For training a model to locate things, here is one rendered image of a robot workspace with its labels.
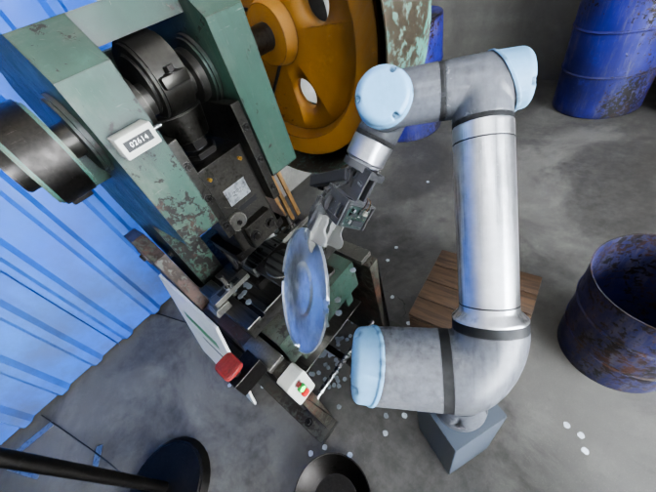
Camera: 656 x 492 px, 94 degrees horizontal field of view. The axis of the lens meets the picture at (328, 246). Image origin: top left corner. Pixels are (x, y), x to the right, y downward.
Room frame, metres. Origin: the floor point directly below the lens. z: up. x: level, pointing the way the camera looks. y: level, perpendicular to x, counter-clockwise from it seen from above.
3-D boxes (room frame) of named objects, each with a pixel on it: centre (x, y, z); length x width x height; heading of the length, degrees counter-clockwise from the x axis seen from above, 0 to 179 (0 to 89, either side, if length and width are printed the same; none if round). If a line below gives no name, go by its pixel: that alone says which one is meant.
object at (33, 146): (0.68, 0.44, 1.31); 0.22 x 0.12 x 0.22; 36
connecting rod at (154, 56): (0.82, 0.23, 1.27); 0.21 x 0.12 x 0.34; 36
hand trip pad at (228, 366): (0.44, 0.36, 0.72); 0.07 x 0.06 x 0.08; 36
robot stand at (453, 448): (0.24, -0.21, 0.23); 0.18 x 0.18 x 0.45; 12
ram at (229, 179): (0.78, 0.21, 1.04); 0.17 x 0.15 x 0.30; 36
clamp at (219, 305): (0.72, 0.37, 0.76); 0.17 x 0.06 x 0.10; 126
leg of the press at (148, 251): (0.77, 0.53, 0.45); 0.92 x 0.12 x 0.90; 36
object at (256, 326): (0.82, 0.23, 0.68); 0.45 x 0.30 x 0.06; 126
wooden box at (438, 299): (0.60, -0.49, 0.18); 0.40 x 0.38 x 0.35; 42
